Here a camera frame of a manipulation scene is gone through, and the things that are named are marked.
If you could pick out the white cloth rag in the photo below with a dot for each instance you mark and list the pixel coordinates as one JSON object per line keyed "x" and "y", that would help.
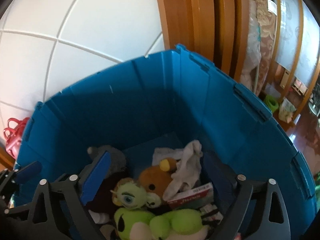
{"x": 188, "y": 167}

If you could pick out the red white cardboard box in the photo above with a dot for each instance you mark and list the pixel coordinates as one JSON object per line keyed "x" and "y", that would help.
{"x": 194, "y": 198}

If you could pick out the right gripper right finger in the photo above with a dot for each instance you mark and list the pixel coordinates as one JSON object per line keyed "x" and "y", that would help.
{"x": 251, "y": 209}

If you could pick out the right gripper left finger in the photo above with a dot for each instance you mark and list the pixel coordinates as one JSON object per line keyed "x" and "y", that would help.
{"x": 57, "y": 210}

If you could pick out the grey plush toy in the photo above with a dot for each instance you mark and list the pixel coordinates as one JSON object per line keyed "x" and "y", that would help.
{"x": 118, "y": 161}

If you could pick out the lime green plush toy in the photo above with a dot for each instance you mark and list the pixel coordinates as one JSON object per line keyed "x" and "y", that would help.
{"x": 142, "y": 224}

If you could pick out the green one-eyed monster plush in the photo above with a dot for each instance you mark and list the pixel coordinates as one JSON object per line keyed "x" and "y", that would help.
{"x": 129, "y": 194}

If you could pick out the blue plastic storage bin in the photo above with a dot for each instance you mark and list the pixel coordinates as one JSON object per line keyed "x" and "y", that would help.
{"x": 167, "y": 99}

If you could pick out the brown bear plush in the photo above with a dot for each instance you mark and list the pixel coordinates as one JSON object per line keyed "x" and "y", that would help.
{"x": 155, "y": 180}

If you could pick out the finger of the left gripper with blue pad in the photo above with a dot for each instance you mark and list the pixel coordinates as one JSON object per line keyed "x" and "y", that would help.
{"x": 24, "y": 174}

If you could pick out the red handbag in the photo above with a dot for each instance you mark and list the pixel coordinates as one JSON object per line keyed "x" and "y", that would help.
{"x": 13, "y": 135}

